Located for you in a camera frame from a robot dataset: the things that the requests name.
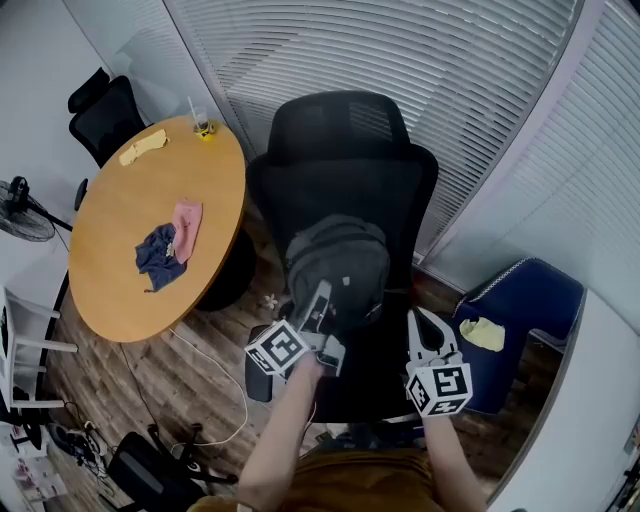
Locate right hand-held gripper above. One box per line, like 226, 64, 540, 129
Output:
404, 307, 474, 419

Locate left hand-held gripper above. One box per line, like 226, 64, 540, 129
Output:
243, 280, 347, 377

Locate black grey backpack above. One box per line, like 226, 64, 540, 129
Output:
283, 213, 392, 331

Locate black mesh office chair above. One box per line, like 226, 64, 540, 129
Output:
244, 89, 440, 436

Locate person's left forearm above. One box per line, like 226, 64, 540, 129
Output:
237, 357, 324, 512

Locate person's right forearm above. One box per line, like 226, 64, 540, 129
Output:
422, 414, 489, 512

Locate blue armchair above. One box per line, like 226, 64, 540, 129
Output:
452, 257, 586, 416

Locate black chair with star base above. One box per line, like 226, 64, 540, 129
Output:
107, 422, 239, 512

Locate small black office chair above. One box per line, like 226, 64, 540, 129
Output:
68, 67, 146, 211

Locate crumpled pale yellow cloth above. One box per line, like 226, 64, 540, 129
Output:
458, 316, 506, 351

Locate pink cloth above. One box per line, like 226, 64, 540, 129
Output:
171, 198, 204, 264

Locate person's mustard shirt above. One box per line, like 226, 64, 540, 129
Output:
187, 447, 446, 512

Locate dark blue cloth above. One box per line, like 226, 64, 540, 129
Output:
134, 223, 189, 294

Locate large white desk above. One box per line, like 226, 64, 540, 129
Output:
487, 289, 640, 512

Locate clear cup with yellow base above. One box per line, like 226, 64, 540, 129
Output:
187, 96, 219, 141

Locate round wooden table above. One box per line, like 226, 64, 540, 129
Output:
68, 115, 257, 344

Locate long yellow cloth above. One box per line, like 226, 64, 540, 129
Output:
118, 128, 171, 167

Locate white window blinds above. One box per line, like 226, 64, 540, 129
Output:
64, 0, 640, 331

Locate white desk with black edge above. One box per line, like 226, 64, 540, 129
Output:
0, 229, 71, 351

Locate white side shelf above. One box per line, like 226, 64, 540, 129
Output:
0, 284, 79, 409

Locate black standing fan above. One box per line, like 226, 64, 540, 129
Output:
0, 175, 74, 244

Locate pile of papers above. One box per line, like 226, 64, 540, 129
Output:
0, 424, 66, 504

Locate white floor cable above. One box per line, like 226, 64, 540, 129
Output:
167, 327, 250, 446

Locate black floor cable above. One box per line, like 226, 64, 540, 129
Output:
119, 344, 156, 426

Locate power strip with cables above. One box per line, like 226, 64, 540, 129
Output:
47, 419, 109, 476

